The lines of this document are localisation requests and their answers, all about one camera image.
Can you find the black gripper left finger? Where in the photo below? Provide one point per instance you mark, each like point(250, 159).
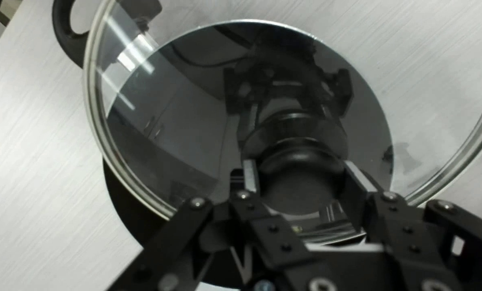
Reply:
point(263, 227)

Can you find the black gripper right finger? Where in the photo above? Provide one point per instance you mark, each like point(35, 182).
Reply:
point(397, 227)

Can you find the glass pot lid black knob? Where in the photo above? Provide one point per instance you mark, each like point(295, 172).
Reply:
point(161, 135)

